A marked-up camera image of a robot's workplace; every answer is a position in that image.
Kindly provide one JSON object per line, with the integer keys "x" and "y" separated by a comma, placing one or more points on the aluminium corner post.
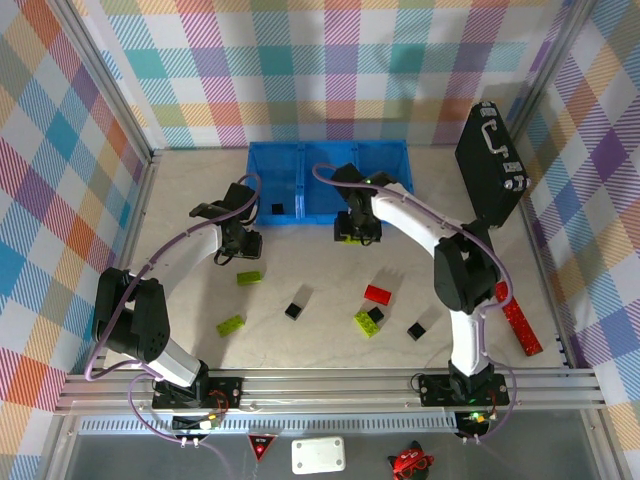
{"x": 110, "y": 90}
{"x": 550, "y": 70}

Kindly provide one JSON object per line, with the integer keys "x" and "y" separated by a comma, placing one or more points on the red cat figure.
{"x": 412, "y": 462}

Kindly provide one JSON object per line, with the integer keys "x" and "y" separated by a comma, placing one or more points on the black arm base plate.
{"x": 225, "y": 390}
{"x": 432, "y": 390}

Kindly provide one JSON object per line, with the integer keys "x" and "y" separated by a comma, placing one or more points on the small circuit board with LED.
{"x": 210, "y": 421}
{"x": 475, "y": 417}

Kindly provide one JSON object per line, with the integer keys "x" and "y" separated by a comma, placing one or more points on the red lego brick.
{"x": 377, "y": 294}

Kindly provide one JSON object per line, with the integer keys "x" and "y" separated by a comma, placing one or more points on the black lego cube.
{"x": 276, "y": 208}
{"x": 376, "y": 314}
{"x": 416, "y": 331}
{"x": 294, "y": 312}

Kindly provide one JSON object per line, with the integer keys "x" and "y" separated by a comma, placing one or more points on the white rectangular box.
{"x": 318, "y": 455}

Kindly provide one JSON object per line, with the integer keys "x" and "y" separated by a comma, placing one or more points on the aluminium side rail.
{"x": 142, "y": 200}
{"x": 550, "y": 300}

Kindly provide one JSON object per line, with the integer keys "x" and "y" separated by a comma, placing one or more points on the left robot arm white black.
{"x": 195, "y": 250}

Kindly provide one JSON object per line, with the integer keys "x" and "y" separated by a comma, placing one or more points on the aluminium front frame rail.
{"x": 325, "y": 387}

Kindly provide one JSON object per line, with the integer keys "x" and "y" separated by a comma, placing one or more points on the blue plastic bin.
{"x": 395, "y": 160}
{"x": 272, "y": 175}
{"x": 320, "y": 205}

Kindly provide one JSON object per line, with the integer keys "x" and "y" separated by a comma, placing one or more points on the red triangle sign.
{"x": 261, "y": 444}

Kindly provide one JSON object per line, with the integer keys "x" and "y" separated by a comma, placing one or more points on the red glitter bar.
{"x": 522, "y": 325}

